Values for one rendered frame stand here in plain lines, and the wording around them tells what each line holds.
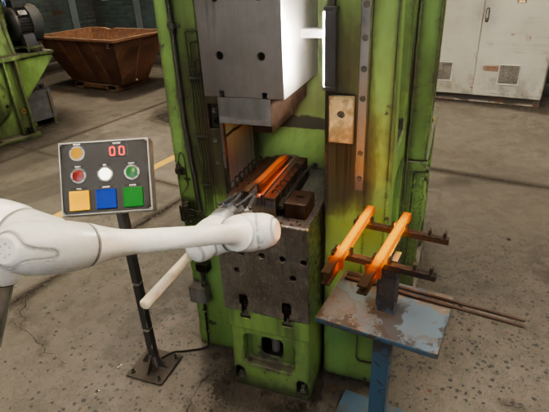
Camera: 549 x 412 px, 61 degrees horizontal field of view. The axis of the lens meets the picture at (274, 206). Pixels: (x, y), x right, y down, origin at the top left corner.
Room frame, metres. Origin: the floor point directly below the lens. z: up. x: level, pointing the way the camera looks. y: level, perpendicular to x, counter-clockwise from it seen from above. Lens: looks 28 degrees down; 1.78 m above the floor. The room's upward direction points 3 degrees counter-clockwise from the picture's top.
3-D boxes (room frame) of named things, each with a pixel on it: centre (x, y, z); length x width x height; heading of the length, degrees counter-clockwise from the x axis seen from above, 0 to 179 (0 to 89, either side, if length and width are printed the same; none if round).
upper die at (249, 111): (1.80, 0.01, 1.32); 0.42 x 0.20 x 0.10; 158
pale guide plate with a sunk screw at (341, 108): (1.61, -0.25, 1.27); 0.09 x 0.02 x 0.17; 68
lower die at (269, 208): (1.80, 0.01, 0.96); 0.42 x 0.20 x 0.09; 158
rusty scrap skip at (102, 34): (8.23, 2.72, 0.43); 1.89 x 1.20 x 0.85; 58
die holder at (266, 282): (1.79, -0.04, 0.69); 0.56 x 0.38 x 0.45; 158
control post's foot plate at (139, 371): (1.74, 0.64, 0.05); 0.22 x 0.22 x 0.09; 68
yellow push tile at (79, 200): (1.60, 0.73, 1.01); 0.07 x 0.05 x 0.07; 93
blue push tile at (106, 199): (1.61, 0.63, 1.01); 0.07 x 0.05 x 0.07; 93
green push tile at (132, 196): (1.62, 0.53, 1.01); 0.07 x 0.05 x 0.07; 93
